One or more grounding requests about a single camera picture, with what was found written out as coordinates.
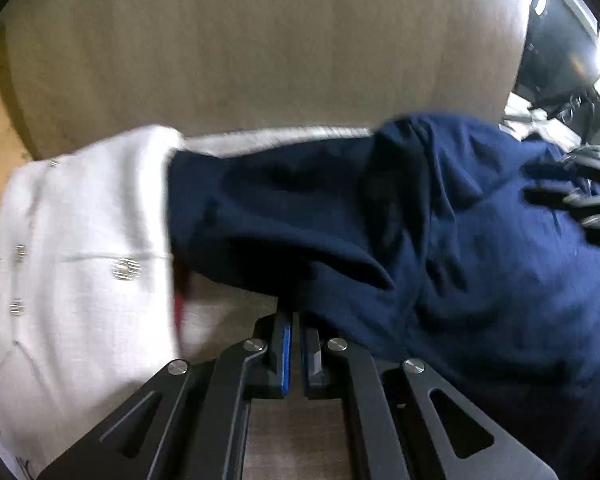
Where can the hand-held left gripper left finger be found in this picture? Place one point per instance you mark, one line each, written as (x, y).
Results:
(286, 355)

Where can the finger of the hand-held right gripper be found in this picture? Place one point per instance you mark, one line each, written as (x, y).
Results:
(570, 199)
(590, 162)

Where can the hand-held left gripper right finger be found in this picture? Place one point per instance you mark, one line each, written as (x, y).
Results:
(310, 360)

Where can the navy blue pants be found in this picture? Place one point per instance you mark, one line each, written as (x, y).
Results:
(380, 235)

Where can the cream buttoned cardigan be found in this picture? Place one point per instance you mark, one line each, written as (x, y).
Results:
(80, 260)

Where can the wooden cabinet panel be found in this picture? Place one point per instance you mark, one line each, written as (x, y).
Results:
(255, 45)

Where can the white window frame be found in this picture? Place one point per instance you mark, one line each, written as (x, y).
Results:
(585, 10)

